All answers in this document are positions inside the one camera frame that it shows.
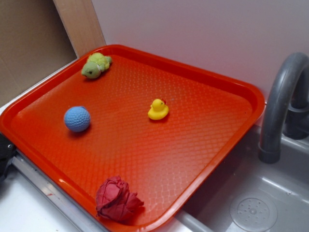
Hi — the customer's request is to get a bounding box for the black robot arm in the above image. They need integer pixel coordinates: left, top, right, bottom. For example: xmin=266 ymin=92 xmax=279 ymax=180
xmin=0 ymin=133 xmax=16 ymax=182

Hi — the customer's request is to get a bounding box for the yellow rubber duck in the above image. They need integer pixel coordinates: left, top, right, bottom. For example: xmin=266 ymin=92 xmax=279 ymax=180
xmin=148 ymin=99 xmax=169 ymax=120

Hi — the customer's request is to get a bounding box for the orange plastic tray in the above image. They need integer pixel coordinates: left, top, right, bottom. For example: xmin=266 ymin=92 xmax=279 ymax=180
xmin=0 ymin=45 xmax=265 ymax=232

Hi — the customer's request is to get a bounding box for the blue dimpled ball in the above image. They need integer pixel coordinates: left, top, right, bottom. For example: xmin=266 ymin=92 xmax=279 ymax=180
xmin=64 ymin=106 xmax=91 ymax=132

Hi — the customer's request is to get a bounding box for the green plush turtle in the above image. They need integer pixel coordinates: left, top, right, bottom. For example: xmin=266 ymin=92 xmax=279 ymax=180
xmin=81 ymin=52 xmax=112 ymax=79

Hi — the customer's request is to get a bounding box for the crumpled red paper ball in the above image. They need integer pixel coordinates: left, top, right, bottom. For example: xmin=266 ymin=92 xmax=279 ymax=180
xmin=96 ymin=176 xmax=144 ymax=221

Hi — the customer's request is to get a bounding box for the grey toy sink basin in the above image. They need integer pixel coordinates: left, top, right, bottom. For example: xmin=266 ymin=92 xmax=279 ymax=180
xmin=176 ymin=126 xmax=309 ymax=232

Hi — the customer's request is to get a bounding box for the light wooden board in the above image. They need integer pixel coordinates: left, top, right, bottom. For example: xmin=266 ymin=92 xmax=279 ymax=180
xmin=54 ymin=0 xmax=106 ymax=57

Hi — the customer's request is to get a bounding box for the grey toy faucet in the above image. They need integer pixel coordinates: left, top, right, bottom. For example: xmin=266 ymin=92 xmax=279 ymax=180
xmin=258 ymin=52 xmax=309 ymax=163

